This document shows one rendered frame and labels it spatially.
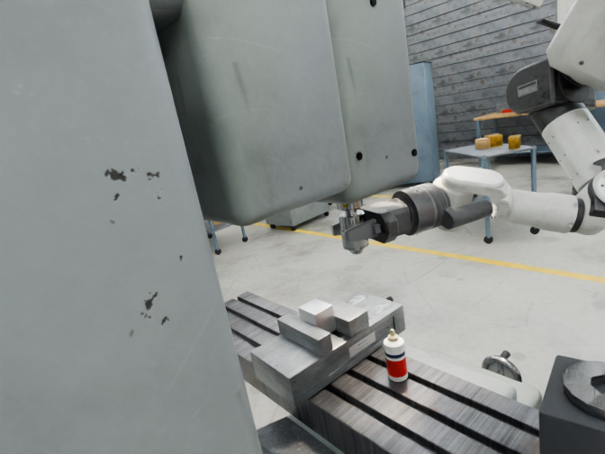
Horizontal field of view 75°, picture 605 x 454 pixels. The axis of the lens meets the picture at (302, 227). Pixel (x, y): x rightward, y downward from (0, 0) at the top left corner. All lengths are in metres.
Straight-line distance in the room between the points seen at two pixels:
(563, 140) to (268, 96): 0.65
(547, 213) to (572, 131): 0.18
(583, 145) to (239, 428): 0.79
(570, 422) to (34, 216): 0.52
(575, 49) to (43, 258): 0.83
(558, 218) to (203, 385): 0.70
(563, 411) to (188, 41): 0.55
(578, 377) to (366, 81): 0.45
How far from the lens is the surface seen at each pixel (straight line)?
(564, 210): 0.85
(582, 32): 0.87
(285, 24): 0.49
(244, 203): 0.43
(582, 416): 0.56
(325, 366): 0.87
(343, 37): 0.58
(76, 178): 0.26
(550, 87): 0.96
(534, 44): 8.44
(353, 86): 0.58
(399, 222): 0.72
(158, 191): 0.27
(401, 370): 0.87
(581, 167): 0.92
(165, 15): 0.45
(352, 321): 0.88
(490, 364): 1.41
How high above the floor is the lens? 1.45
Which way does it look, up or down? 15 degrees down
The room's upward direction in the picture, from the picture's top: 10 degrees counter-clockwise
